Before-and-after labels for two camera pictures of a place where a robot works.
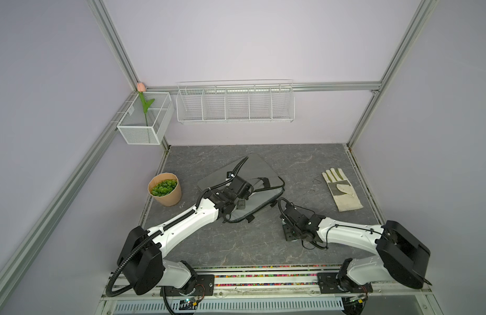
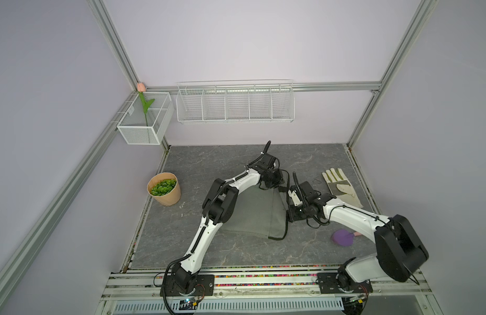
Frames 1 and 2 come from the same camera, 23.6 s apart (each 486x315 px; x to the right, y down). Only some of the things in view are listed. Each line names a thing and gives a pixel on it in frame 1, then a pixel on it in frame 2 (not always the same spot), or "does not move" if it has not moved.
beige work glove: [342, 192] does not move
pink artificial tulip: [141, 88] does not move
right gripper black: [286, 235] → [291, 214]
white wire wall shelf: [240, 101] does not move
